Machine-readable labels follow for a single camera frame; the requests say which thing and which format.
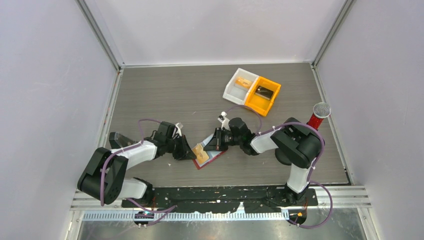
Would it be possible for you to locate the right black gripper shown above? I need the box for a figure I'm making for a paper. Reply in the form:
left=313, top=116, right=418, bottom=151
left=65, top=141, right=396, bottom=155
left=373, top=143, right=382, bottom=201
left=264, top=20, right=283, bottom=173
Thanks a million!
left=203, top=127, right=243, bottom=152

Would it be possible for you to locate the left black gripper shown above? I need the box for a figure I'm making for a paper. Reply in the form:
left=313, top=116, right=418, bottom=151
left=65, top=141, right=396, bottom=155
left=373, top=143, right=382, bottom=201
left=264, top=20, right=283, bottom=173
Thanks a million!
left=165, top=134, right=196, bottom=161

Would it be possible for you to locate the red card holder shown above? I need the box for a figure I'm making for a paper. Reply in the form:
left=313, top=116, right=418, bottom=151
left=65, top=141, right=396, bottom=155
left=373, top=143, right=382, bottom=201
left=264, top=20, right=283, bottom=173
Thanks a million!
left=193, top=134, right=225, bottom=170

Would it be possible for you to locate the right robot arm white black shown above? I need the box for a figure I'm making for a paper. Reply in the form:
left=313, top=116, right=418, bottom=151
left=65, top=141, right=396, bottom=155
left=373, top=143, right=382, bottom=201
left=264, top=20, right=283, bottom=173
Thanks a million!
left=200, top=117, right=325, bottom=205

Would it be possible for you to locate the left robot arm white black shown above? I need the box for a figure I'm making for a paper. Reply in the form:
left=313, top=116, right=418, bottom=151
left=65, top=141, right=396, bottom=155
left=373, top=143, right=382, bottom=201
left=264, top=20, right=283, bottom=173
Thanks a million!
left=77, top=121, right=196, bottom=207

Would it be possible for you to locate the orange card in white bin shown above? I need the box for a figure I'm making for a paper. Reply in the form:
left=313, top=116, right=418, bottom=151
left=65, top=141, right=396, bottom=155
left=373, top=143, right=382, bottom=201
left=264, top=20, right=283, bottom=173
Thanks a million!
left=235, top=77, right=253, bottom=89

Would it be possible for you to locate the black card in orange bin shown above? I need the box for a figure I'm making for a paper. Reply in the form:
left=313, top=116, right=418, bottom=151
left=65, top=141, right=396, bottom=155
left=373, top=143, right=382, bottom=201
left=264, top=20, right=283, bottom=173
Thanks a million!
left=255, top=86, right=274, bottom=101

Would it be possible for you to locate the white plastic bin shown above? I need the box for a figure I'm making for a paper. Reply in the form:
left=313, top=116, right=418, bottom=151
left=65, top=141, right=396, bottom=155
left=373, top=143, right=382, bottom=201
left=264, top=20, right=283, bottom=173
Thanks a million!
left=222, top=68, right=259, bottom=105

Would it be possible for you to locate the orange plastic bin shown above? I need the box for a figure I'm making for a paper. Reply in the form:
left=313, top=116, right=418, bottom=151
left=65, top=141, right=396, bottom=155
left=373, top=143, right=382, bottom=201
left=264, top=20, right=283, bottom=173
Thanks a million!
left=244, top=76, right=282, bottom=117

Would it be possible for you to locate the red microphone on black stand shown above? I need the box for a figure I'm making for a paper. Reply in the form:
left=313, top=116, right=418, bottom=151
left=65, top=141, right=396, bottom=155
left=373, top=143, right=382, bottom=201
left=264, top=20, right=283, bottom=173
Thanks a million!
left=274, top=102, right=332, bottom=167

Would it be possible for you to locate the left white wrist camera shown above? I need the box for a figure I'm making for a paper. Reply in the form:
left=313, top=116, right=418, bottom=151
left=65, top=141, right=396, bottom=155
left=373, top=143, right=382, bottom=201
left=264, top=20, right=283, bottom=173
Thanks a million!
left=173, top=122, right=183, bottom=138

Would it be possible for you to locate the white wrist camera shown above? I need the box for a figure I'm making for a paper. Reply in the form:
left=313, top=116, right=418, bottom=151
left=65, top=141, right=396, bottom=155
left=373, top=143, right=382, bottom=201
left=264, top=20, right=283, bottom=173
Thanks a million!
left=173, top=122, right=183, bottom=138
left=217, top=111, right=230, bottom=130

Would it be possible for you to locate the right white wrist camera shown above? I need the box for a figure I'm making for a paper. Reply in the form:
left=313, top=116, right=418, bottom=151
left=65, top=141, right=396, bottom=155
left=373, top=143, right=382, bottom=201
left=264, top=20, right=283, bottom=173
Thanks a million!
left=217, top=111, right=230, bottom=130

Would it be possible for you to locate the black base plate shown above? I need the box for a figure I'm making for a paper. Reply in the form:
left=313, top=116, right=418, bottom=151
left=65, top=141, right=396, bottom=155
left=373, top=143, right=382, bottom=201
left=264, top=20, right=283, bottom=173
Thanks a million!
left=121, top=185, right=318, bottom=214

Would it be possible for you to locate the aluminium front rail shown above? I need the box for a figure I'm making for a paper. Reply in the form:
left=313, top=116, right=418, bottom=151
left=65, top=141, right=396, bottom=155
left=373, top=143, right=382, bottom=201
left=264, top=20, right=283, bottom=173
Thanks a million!
left=70, top=186, right=371, bottom=222

